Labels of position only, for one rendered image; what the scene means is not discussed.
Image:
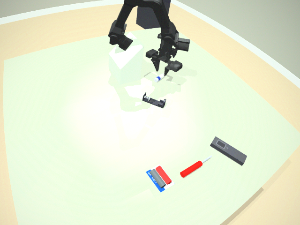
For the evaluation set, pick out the red-handled screwdriver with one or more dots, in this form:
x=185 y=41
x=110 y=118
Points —
x=192 y=168

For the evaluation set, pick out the white and blue battery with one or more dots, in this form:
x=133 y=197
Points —
x=159 y=77

